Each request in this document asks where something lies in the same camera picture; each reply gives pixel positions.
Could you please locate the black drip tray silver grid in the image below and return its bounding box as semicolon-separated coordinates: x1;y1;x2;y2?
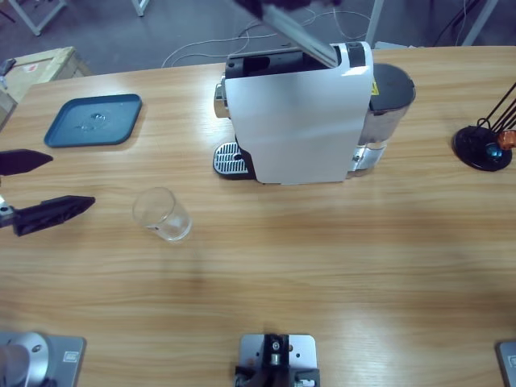
212;140;256;181

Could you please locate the black capsule holder with rods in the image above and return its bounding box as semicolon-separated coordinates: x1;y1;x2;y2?
451;82;516;173

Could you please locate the clear drinking glass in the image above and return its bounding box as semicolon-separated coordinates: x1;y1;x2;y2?
131;186;194;243

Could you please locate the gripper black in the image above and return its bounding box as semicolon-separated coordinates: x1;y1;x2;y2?
0;148;97;238

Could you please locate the blue plastic tray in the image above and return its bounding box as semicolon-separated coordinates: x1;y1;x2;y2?
43;94;144;149

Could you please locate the light wooden crate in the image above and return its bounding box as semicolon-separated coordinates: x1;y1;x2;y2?
0;45;93;104

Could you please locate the thin white floor cable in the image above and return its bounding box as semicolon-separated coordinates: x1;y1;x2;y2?
332;3;372;40

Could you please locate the long white floor cable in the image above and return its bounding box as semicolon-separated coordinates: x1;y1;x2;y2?
161;7;323;69

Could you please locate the clear water tank black lid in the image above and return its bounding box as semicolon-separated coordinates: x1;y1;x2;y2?
348;63;417;178

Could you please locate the white metal table frame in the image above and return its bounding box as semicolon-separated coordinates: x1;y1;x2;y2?
0;0;68;37

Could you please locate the silver coffee machine lever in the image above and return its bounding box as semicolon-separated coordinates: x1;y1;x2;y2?
257;3;340;69

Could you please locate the white capsule coffee machine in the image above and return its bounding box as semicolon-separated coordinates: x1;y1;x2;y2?
214;41;376;186

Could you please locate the grey mount plate dark post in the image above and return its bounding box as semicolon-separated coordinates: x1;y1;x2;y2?
235;332;322;387

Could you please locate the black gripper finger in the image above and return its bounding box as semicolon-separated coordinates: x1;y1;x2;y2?
273;0;343;11
235;0;268;20

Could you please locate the black cable bundle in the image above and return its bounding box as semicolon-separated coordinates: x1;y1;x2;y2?
433;0;481;45

